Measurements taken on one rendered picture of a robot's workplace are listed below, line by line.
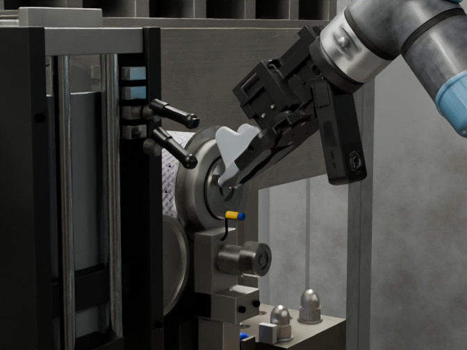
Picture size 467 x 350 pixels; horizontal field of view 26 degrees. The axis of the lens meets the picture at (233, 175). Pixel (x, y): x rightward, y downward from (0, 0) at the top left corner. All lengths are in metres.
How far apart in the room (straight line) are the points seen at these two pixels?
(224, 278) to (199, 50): 0.62
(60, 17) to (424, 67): 0.35
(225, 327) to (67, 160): 0.42
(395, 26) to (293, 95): 0.15
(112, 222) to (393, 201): 2.89
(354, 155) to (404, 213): 2.64
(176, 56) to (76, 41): 0.85
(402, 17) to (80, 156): 0.35
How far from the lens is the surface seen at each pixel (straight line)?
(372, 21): 1.03
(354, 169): 1.08
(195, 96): 1.71
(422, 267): 3.74
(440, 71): 1.00
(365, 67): 1.06
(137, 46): 0.89
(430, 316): 3.78
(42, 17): 0.95
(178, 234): 1.16
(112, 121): 0.88
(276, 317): 1.35
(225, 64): 1.78
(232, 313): 1.16
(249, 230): 2.17
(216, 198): 1.19
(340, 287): 3.59
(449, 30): 1.01
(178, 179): 1.16
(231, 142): 1.15
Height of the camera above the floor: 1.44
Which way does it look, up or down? 8 degrees down
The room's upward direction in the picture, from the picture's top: straight up
